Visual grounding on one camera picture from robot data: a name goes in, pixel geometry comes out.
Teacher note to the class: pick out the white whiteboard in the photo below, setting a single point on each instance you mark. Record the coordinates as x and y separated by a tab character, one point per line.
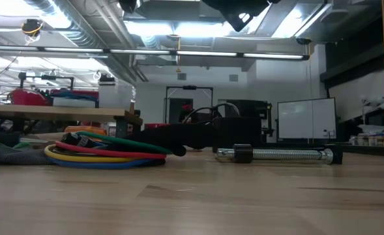
305	119

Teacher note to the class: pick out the small red box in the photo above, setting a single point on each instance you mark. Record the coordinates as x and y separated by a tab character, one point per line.
153	125

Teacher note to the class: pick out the wooden workbench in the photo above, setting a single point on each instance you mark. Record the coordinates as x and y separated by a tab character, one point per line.
54	112

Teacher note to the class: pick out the blue resistance band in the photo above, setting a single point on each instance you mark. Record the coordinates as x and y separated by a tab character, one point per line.
107	165

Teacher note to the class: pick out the black resistance band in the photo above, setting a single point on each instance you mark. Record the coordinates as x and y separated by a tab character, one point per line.
129	148

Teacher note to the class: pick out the silver ceiling duct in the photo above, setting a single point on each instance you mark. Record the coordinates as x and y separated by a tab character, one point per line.
113	65

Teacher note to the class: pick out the green resistance band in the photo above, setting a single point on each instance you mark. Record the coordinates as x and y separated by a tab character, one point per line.
123	140

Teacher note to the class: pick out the red resistance band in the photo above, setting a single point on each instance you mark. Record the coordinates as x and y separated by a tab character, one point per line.
113	152

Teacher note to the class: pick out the black equipment cabinet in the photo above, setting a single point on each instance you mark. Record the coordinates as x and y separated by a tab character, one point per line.
253	109

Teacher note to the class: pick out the grey wall vent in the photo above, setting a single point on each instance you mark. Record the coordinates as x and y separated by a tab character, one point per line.
233	78
182	76

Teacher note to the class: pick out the row of white bottles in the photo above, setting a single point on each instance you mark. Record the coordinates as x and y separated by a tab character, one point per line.
364	141

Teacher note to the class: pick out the white flat box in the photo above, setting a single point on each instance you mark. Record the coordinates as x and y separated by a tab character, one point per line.
74	102

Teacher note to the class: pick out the black table edge rail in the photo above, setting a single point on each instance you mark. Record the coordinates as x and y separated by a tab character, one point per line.
371	150

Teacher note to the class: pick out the small black camera device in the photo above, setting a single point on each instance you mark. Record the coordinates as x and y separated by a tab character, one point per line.
107	78

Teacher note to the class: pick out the white cabinet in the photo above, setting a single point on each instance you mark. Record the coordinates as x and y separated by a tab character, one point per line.
113	96

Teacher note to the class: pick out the red bin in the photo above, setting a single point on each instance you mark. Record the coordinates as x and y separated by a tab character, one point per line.
28	98

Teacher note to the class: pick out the blue and red stacked items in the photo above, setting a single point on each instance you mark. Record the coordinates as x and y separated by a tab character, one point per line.
77	94

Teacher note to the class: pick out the black dome security camera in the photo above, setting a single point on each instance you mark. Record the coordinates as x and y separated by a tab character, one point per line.
304	41

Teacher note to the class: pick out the black clamp with silver screw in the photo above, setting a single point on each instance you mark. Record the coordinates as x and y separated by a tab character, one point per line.
286	154

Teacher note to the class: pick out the black rectangular stand frame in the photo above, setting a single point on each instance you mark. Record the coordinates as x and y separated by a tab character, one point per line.
189	87

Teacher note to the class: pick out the person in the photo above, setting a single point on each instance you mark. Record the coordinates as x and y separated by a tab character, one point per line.
186	114

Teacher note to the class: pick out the grey cloth with green trim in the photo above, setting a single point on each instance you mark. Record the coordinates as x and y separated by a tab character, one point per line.
12	156

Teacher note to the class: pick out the black rig frame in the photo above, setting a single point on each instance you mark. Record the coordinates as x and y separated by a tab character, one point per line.
22	81

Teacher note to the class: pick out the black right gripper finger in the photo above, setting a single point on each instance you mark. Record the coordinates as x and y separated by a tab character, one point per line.
239	24

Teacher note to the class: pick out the white desk lamp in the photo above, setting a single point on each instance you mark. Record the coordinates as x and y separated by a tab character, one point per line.
375	102

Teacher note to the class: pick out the long ceiling light bar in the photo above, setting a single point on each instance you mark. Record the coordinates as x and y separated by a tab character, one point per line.
139	51

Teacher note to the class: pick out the blue and white item pile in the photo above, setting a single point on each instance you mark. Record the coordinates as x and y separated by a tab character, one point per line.
377	130

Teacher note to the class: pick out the yellow resistance band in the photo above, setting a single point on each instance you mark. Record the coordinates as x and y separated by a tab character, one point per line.
81	159

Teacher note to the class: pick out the orange flat object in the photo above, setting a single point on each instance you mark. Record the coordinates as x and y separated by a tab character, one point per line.
85	129

